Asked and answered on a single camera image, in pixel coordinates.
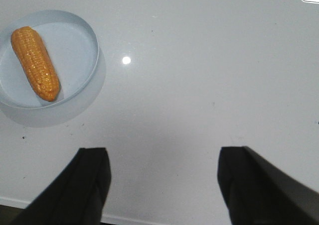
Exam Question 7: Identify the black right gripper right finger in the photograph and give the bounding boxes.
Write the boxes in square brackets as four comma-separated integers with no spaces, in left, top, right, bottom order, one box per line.
[217,146,319,225]

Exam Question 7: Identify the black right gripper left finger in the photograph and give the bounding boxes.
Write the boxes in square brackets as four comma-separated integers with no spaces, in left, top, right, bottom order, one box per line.
[11,148,111,225]

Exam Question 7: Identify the light blue round plate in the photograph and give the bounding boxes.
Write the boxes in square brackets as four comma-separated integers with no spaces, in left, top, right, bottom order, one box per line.
[0,10,99,110]

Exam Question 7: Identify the orange corn cob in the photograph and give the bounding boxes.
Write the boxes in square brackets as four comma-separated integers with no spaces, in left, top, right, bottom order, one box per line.
[10,26,60,102]

